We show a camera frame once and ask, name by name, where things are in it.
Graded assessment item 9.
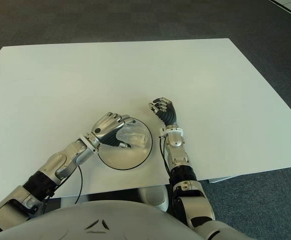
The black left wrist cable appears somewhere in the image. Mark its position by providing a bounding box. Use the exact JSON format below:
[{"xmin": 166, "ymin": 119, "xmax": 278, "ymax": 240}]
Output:
[{"xmin": 59, "ymin": 163, "xmax": 84, "ymax": 205}]

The white rounded part under table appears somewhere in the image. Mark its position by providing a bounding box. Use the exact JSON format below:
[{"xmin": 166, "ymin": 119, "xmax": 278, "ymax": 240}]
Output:
[{"xmin": 137, "ymin": 186, "xmax": 171, "ymax": 214}]

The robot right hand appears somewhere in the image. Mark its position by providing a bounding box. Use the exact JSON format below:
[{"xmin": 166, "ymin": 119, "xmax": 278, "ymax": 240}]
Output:
[{"xmin": 148, "ymin": 96, "xmax": 179, "ymax": 129}]

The clear plastic water bottle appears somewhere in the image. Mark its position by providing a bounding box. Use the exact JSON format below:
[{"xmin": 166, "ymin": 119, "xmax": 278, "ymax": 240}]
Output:
[{"xmin": 115, "ymin": 124, "xmax": 148, "ymax": 150}]

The white floor-level board edge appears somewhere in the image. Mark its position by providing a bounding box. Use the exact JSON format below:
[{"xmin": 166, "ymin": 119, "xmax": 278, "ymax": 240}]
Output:
[{"xmin": 270, "ymin": 0, "xmax": 291, "ymax": 20}]

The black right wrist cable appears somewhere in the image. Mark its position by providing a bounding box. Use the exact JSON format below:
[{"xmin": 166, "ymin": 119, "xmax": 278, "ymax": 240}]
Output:
[{"xmin": 158, "ymin": 135, "xmax": 173, "ymax": 177}]

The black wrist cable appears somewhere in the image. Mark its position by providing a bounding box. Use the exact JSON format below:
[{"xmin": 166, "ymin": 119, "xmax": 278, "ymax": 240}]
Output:
[
  {"xmin": 158, "ymin": 135, "xmax": 173, "ymax": 177},
  {"xmin": 59, "ymin": 163, "xmax": 84, "ymax": 205}
]

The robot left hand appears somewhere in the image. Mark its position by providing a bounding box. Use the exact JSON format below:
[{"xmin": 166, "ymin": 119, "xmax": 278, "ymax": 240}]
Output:
[{"xmin": 84, "ymin": 112, "xmax": 137, "ymax": 150}]

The grey robot torso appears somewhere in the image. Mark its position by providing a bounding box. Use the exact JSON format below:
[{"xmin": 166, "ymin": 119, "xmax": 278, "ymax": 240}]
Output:
[{"xmin": 0, "ymin": 199, "xmax": 206, "ymax": 240}]

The white plate with black rim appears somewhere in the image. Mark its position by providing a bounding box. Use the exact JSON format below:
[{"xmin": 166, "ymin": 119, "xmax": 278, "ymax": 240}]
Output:
[{"xmin": 97, "ymin": 116, "xmax": 154, "ymax": 171}]

